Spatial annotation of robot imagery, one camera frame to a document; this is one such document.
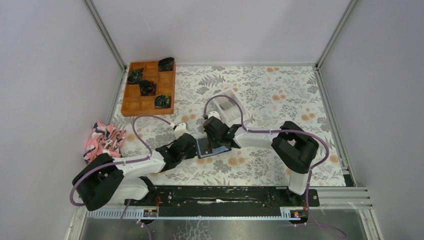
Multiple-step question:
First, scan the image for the dark credit card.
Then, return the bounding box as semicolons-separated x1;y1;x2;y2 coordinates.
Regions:
197;137;213;156

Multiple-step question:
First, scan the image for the dark rolled cloth top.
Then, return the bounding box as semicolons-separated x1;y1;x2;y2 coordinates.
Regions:
157;57;175;72

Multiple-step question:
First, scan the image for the dark rolled cloth middle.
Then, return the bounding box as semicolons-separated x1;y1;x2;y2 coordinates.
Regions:
138;79;157;97

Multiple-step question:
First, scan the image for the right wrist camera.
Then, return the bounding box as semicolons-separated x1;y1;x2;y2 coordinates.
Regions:
203;111;221;120

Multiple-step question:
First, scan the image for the wooden compartment tray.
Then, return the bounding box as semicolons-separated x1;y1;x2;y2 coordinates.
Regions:
120;57;176;117

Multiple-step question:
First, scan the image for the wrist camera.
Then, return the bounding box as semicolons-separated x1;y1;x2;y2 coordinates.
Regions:
203;111;221;120
170;122;188;139

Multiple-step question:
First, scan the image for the white plastic card box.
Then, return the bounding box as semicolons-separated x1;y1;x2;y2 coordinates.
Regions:
211;88;249;127

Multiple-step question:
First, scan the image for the floral tablecloth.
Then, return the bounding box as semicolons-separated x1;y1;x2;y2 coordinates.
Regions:
111;66;346;187

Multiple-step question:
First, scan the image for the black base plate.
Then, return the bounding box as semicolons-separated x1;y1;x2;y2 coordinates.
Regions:
124;177;320;218

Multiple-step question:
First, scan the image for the dark rolled cloth left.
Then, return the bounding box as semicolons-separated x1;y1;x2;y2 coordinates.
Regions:
127;68;144;85

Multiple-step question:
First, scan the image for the pink patterned cloth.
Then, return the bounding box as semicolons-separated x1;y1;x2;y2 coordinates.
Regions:
83;121;127;164

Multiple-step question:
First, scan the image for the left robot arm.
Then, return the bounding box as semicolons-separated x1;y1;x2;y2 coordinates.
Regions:
69;133;197;211

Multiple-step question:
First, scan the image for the stack of cards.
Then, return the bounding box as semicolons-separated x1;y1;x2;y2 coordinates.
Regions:
215;96;237;111

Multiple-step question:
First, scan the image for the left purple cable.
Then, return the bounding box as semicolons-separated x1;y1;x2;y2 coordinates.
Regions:
69;114;176;208

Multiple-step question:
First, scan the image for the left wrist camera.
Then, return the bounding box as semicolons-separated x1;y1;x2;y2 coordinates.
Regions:
170;122;188;139

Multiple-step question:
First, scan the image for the purple cable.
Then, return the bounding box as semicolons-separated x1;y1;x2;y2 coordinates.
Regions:
69;114;176;208
202;94;347;239

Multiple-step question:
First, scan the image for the blue leather card holder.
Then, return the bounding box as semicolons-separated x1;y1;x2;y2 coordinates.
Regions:
195;136;231;159

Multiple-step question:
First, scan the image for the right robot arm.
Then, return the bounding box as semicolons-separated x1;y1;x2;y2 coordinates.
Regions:
202;116;319;206

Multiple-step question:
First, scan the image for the dark rolled cloth bottom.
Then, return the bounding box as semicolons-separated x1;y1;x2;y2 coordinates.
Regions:
154;94;172;109

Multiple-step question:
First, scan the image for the dark rolled cloth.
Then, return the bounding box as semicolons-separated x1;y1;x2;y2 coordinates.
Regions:
157;57;175;72
154;94;172;109
127;68;144;85
138;79;157;97

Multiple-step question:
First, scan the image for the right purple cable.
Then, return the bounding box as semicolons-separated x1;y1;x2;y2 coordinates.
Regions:
202;94;347;239

